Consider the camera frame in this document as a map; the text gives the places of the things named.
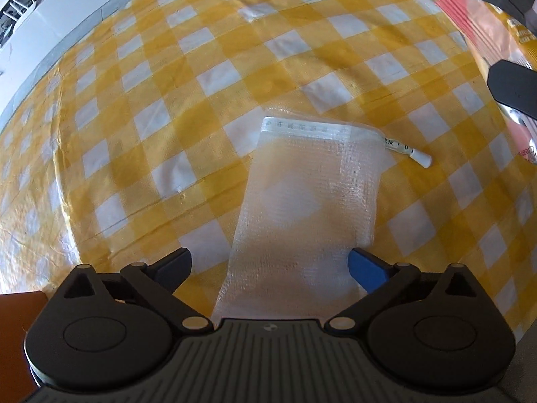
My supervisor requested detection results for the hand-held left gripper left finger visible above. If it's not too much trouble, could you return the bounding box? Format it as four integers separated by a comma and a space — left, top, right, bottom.
50, 248, 214, 331

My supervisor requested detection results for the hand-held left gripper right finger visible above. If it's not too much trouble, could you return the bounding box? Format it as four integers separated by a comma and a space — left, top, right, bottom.
325, 248, 483, 331

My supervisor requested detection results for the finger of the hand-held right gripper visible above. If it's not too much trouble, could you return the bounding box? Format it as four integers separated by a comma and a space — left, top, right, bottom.
487, 60, 537, 115

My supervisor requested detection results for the pink orange plastic packet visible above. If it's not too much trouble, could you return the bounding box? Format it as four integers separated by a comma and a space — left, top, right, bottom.
435, 0, 537, 164

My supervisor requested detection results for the white mesh bag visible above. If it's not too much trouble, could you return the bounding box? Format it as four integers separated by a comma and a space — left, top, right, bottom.
212, 115, 433, 330

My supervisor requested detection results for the yellow checked tablecloth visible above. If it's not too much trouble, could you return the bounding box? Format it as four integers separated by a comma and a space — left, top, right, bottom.
0, 0, 537, 345

